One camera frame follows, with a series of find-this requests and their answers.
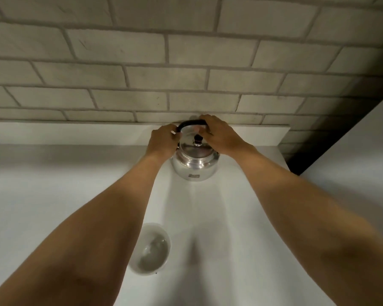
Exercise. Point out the person's left forearm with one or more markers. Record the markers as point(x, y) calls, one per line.
point(83, 235)

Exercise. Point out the person's left hand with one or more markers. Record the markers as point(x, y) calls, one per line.
point(161, 141)

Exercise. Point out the person's left fingers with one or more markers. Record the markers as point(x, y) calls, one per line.
point(176, 132)

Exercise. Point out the person's right thumb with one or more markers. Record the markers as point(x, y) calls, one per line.
point(201, 132)

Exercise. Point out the white bowl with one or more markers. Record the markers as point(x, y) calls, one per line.
point(151, 250)

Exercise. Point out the person's right hand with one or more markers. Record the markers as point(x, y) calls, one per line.
point(225, 136)

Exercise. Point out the person's right forearm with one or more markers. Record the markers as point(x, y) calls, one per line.
point(322, 229)

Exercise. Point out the silver metal kettle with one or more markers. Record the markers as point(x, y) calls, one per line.
point(194, 162)

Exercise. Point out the kettle lid with black knob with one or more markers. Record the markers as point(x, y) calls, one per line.
point(194, 148)

